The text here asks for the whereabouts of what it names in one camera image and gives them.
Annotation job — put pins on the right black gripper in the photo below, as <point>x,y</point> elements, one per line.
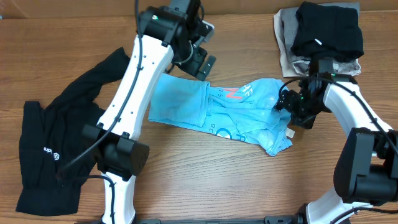
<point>286,102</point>

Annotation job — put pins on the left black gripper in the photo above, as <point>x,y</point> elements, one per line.
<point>192,66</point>

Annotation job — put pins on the light blue t-shirt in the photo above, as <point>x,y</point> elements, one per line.
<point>243,113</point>

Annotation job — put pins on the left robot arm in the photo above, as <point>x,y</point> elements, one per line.
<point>167,36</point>

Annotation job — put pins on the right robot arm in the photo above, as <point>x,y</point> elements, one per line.
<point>365,176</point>

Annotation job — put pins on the folded beige garment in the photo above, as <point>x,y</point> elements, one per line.
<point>285,29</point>

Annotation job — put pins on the folded black garment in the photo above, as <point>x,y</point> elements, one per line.
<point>328,32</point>

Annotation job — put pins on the black t-shirt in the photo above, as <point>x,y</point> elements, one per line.
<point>51,137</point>

